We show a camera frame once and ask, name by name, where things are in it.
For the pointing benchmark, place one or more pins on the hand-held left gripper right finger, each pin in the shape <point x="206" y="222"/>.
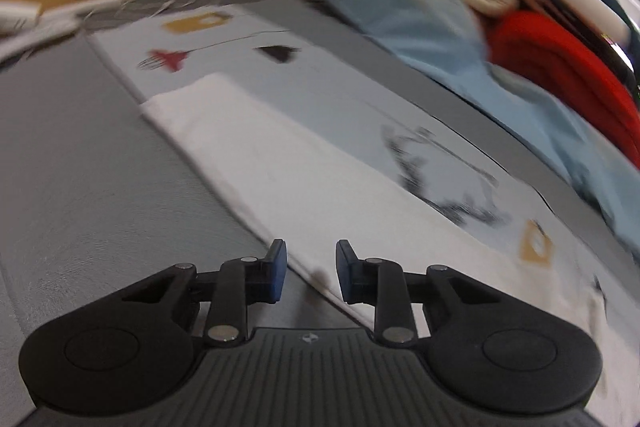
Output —
<point x="346" y="272"/>

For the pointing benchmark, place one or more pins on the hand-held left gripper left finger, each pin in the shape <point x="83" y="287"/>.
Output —
<point x="276" y="272"/>

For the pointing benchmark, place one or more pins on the white small garment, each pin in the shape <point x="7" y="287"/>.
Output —
<point x="320" y="187"/>

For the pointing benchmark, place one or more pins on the printed pale blanket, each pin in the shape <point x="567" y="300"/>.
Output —
<point x="330" y="77"/>

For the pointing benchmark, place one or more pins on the light blue blanket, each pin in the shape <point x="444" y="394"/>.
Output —
<point x="430" y="37"/>

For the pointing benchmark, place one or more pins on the red folded blanket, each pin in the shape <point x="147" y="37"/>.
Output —
<point x="565" y="62"/>

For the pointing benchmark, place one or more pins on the white object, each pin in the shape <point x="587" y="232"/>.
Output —
<point x="17" y="14"/>

